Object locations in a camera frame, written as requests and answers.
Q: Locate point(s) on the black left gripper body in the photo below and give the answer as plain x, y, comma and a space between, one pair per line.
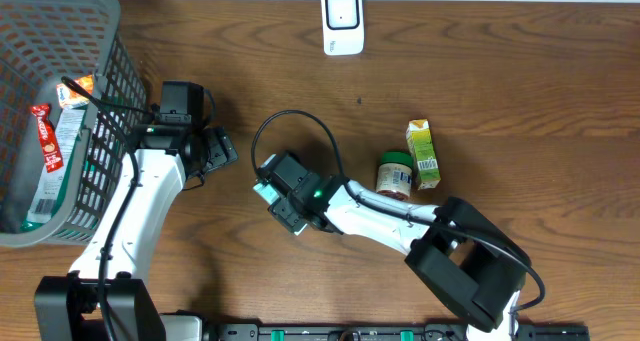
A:
217, 151

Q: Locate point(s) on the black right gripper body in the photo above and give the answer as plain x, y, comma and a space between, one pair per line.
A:
291, 209

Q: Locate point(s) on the light blue wipes pack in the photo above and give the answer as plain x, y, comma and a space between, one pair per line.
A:
279, 208

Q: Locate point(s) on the green lid spread jar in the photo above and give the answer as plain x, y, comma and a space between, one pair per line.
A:
394, 178

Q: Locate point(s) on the green yellow juice carton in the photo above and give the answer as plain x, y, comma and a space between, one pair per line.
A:
420, 143

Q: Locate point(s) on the green 3M gloves package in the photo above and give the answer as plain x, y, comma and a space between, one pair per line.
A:
46, 200

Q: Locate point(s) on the orange Kleenex tissue pack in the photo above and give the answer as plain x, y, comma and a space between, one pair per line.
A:
69, 99

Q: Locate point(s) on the red snack bar wrapper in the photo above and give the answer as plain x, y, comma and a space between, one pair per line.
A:
53, 159

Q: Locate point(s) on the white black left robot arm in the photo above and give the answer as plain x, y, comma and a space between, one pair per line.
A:
104, 296

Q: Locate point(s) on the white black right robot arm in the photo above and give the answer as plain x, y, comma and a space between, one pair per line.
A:
471, 266

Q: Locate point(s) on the white barcode scanner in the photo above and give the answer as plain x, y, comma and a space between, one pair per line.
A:
343, 27

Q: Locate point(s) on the grey plastic mesh basket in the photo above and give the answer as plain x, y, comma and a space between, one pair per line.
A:
44, 43

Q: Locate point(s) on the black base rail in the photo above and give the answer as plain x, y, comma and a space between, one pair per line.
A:
350, 332

